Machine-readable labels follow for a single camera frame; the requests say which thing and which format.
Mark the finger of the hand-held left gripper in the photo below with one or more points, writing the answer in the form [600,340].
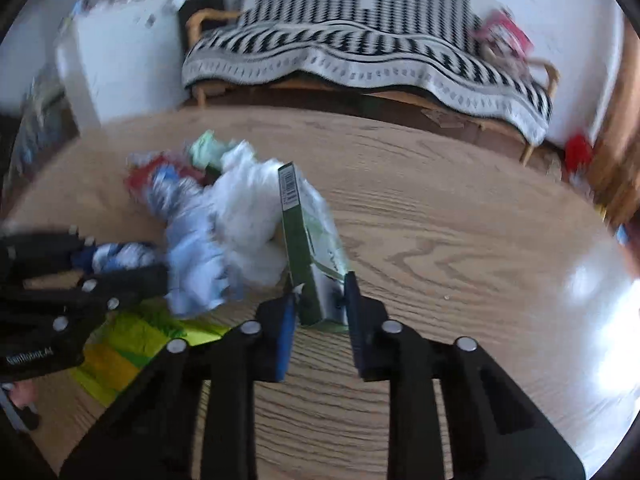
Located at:
[45,252]
[135,280]

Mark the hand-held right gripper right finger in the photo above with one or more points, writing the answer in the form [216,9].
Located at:
[352,320]

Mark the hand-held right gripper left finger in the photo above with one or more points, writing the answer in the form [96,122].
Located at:
[286,330]

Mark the grey blue wrapper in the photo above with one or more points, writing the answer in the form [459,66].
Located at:
[125,255]

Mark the blue patterned wrapper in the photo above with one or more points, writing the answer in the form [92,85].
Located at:
[192,255]

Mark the green and white carton box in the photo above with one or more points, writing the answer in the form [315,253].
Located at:
[305,270]

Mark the yellow green plastic bag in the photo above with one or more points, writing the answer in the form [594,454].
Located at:
[120,360]

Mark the person's left hand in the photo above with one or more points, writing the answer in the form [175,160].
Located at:
[21,395]

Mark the translucent white plastic bag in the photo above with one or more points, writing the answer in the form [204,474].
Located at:
[245,225]

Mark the green foil wrapper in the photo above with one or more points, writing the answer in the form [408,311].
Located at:
[205,150]

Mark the white cabinet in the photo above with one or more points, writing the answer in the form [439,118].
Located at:
[130,70]

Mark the sofa with striped blanket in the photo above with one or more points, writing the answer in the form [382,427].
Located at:
[350,55]

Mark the wooden sofa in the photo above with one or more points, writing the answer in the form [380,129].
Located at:
[200,20]

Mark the red bag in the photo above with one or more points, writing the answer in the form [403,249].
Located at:
[579,152]

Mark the pink plush toy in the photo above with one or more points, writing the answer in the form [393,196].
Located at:
[502,35]

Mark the brown curtain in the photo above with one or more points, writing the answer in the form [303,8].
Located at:
[620,135]

